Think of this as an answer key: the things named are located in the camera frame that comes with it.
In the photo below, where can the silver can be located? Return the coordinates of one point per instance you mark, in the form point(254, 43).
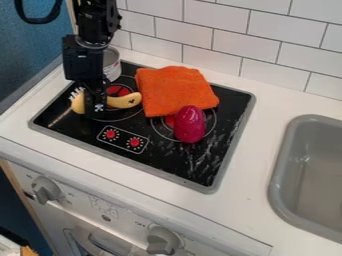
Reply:
point(112, 63)

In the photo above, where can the orange cloth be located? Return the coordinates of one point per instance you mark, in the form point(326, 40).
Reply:
point(173, 88)

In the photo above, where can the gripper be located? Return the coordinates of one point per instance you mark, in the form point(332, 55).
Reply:
point(82, 61)

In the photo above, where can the yellow brush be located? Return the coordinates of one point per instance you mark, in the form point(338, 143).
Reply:
point(124, 100)

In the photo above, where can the toy sink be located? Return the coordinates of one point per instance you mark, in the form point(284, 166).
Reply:
point(311, 180)

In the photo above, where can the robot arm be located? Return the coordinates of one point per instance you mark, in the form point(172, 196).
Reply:
point(95, 20)

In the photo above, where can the magenta toy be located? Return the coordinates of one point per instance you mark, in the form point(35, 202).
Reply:
point(189, 124)

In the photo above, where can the toy stove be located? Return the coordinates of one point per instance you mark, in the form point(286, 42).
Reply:
point(178, 156)

